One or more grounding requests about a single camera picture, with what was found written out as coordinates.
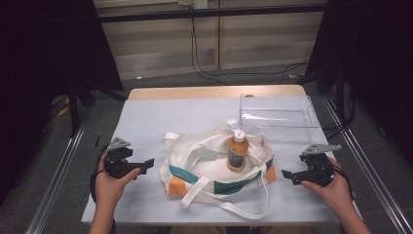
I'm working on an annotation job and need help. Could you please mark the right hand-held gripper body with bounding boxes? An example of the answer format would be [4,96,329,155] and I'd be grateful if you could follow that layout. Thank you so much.
[298,143,343,188]

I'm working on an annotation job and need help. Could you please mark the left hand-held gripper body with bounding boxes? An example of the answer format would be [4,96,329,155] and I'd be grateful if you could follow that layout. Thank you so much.
[103,136,144,179]

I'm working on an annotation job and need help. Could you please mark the person's left hand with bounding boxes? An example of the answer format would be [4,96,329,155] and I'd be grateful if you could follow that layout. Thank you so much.
[94,153,142,209]

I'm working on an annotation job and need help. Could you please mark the person's right hand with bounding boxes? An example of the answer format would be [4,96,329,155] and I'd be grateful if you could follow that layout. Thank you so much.
[300,157,355,217]

